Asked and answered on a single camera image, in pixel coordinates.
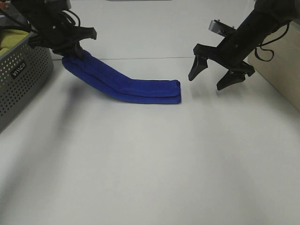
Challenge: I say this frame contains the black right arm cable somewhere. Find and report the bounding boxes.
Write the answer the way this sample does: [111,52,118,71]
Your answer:
[254,21,291,62]

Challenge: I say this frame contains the beige storage box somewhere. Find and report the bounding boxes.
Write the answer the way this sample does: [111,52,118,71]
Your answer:
[248,22,300,109]

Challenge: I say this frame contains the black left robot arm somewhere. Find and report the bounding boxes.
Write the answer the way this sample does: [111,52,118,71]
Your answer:
[11,0,97,61]

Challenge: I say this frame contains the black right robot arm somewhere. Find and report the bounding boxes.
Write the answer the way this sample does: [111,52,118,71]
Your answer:
[188,0,300,90]

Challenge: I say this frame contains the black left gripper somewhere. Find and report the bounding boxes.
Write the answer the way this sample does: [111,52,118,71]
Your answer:
[28,10,97,61]

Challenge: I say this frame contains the blue microfiber towel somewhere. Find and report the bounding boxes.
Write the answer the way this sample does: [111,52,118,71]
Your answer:
[62,50,181,104]

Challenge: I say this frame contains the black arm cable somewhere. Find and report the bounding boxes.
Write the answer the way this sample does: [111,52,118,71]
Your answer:
[0,7,82,33]
[254,21,291,62]

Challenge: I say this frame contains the grey perforated plastic basket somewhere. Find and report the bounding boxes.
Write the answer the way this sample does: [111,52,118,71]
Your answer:
[0,33,53,131]

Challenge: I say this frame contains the yellow-green towel in basket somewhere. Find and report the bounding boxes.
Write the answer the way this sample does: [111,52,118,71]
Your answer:
[0,29,29,56]

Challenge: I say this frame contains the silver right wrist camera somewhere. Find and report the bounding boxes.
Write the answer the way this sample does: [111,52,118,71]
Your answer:
[209,20,236,37]

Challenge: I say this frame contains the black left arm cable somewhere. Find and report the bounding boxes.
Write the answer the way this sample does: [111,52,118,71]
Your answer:
[0,7,82,33]

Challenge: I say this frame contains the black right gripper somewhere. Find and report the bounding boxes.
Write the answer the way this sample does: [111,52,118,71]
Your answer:
[188,35,255,90]

